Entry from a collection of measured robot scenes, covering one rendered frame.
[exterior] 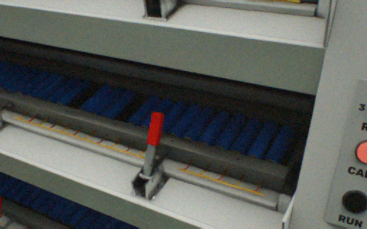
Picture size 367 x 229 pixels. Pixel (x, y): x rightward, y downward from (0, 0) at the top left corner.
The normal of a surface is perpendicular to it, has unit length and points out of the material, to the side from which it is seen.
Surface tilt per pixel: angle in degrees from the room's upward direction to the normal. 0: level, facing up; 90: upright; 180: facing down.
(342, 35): 90
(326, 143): 90
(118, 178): 22
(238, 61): 113
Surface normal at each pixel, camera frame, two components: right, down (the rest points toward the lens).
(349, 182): -0.52, 0.26
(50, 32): -0.51, 0.60
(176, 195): -0.13, -0.76
